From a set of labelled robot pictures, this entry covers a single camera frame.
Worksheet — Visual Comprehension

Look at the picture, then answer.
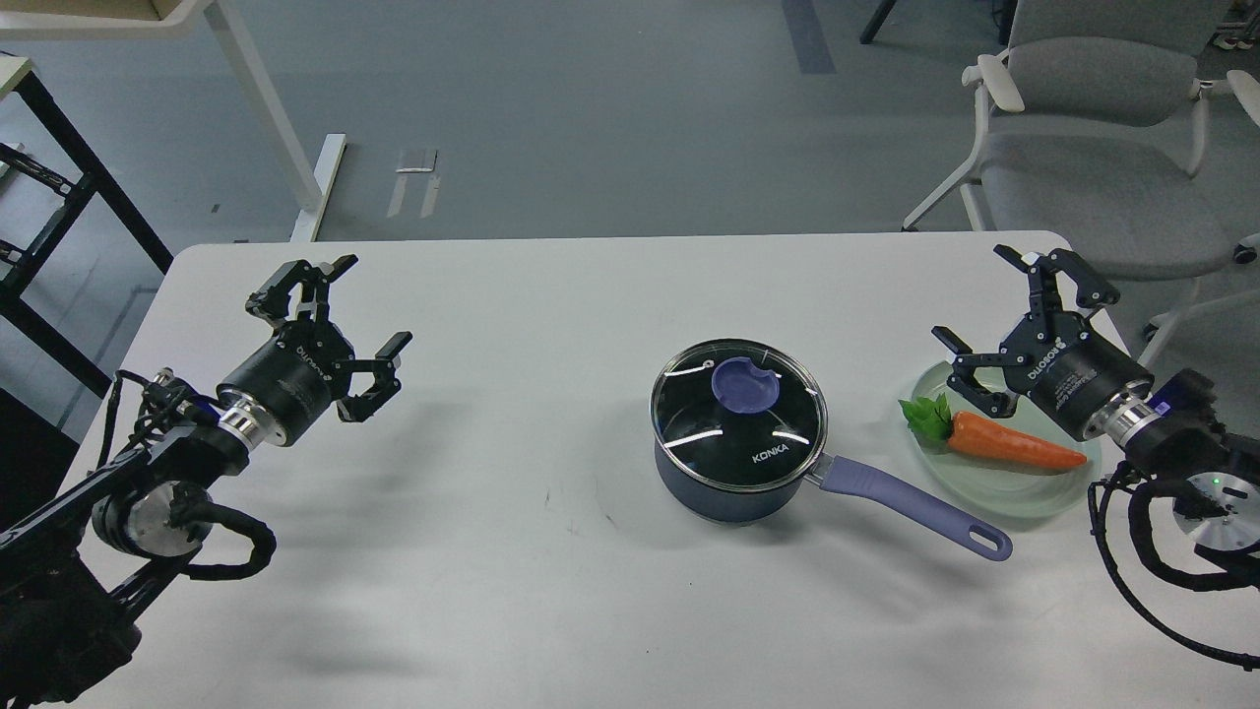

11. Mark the orange toy carrot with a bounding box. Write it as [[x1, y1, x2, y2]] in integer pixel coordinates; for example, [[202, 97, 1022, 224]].
[[897, 395, 1087, 474]]

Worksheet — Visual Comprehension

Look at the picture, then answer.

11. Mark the pale green glass plate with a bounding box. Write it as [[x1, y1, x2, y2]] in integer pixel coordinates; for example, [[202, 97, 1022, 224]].
[[908, 398, 1103, 519]]

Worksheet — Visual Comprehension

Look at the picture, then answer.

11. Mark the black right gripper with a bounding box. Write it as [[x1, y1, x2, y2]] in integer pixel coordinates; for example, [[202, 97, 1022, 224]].
[[931, 246, 1154, 441]]

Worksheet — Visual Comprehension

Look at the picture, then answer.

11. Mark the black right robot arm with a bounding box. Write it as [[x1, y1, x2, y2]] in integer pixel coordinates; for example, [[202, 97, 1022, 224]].
[[932, 246, 1257, 672]]

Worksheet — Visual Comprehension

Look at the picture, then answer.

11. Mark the white desk leg frame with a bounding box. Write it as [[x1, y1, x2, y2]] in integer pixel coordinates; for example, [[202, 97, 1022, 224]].
[[1, 1, 347, 243]]

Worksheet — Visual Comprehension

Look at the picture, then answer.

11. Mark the glass pot lid purple knob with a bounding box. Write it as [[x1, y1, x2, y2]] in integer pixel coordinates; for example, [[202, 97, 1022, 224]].
[[649, 340, 827, 492]]

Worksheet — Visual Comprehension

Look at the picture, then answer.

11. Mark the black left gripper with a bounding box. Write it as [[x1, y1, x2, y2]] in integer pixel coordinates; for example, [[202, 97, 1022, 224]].
[[217, 254, 413, 447]]

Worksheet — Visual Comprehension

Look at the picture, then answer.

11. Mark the blue saucepan purple handle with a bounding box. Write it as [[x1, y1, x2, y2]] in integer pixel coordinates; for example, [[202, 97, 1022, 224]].
[[651, 339, 1014, 563]]

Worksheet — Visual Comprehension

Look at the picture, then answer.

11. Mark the black metal rack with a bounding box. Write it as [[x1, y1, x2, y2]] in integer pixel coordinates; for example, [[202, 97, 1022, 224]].
[[1, 55, 174, 398]]

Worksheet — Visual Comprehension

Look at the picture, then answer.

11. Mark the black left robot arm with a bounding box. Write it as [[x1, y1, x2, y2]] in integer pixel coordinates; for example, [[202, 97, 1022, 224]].
[[1, 254, 412, 708]]

